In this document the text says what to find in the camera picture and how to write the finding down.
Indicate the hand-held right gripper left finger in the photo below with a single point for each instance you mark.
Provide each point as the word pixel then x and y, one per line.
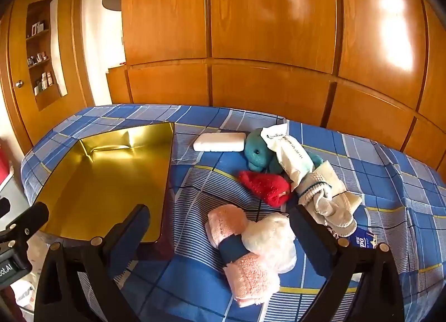
pixel 127 249

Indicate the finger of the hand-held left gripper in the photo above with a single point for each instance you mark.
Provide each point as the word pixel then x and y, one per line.
pixel 29 217

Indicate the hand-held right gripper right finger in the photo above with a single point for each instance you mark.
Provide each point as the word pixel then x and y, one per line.
pixel 315 249

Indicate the white fluffy plush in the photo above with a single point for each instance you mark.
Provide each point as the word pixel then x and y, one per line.
pixel 271 242

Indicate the pink towel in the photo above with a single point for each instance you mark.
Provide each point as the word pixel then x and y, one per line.
pixel 254 273

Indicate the maroon box with gold inside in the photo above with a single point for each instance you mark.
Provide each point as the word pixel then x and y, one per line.
pixel 104 175

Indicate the teal plush bear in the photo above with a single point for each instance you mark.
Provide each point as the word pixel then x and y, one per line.
pixel 256 151

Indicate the cream mesh cloth roll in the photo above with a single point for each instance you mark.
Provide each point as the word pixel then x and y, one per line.
pixel 334 219

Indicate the blue tissue packet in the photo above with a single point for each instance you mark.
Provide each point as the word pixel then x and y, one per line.
pixel 362 238

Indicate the red cloth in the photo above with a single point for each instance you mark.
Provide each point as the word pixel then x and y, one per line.
pixel 3 162

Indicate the red plush lips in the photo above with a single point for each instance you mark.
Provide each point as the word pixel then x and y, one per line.
pixel 270 186

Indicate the white wet wipes packet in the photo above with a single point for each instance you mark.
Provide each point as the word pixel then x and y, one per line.
pixel 289 155

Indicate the wooden door with shelf niche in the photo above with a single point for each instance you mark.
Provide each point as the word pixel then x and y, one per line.
pixel 21 113

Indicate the blue plaid bedsheet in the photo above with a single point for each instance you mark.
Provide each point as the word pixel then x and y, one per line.
pixel 366 155

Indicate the metal door knob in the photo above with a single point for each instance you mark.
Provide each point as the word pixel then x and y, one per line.
pixel 18 84

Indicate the wooden shelf with bottles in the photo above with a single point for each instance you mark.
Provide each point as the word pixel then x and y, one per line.
pixel 45 80

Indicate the wooden wardrobe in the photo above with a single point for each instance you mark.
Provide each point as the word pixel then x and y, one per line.
pixel 271 29

